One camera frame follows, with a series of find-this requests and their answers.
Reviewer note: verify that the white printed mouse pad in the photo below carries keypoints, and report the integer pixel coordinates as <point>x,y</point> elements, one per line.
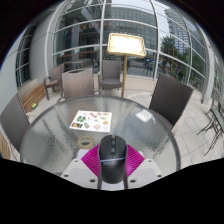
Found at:
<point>82,153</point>

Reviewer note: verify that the black computer mouse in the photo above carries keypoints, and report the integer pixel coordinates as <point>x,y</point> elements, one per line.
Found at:
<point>113,155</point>

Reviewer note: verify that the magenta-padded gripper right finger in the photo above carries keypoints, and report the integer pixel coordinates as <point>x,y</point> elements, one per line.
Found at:
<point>135,162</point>

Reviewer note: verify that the clear tape roll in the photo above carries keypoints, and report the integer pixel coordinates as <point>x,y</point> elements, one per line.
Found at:
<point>80,142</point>

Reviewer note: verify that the wooden slat bench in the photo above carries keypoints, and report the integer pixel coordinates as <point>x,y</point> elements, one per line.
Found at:
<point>33,96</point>
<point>3,146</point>

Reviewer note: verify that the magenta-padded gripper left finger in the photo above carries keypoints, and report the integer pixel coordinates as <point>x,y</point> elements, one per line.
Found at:
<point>90,162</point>

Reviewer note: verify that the brown wicker chair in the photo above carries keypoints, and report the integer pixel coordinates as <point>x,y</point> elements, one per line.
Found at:
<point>111,70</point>
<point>55,75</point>
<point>170,100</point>
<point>78,83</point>
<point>13,121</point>

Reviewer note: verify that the wooden menu board stand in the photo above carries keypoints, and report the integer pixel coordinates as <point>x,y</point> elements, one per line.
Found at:
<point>126,45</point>

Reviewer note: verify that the colourful laminated menu card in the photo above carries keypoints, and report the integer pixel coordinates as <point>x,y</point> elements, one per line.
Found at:
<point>90,121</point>

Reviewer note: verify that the green metal table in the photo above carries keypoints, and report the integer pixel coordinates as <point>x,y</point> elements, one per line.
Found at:
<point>218,121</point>

